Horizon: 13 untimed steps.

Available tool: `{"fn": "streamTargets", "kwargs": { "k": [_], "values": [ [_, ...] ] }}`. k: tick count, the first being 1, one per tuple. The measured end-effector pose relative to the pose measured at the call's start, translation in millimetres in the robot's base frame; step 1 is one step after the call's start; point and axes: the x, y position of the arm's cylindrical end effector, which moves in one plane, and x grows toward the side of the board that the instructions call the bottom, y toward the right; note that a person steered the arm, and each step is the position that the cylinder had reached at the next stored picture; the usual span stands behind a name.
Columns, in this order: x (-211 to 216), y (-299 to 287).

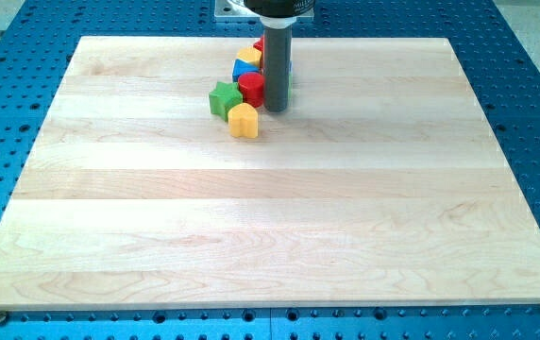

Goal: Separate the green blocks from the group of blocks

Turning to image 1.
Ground red block at back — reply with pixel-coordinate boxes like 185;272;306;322
253;35;264;69

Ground yellow heart block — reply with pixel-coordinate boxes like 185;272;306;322
228;103;259;138

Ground green block behind rod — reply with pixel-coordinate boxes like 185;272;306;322
287;61;293;103

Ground blue block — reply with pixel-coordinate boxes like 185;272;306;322
231;59;260;82

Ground red cylinder block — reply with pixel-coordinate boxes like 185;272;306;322
238;72;264;108

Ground green star block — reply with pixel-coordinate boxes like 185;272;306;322
209;81;243;122

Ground light wooden board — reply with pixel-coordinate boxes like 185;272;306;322
0;36;540;311

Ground black robot arm end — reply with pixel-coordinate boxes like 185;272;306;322
244;0;315;29

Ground yellow hexagon block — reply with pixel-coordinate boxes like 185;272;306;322
236;46;262;68

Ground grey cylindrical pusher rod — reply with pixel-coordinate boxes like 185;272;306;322
263;26;292;112

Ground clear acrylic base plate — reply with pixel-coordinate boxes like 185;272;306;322
214;0;313;22

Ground left front board screw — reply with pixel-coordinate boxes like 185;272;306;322
0;311;8;326

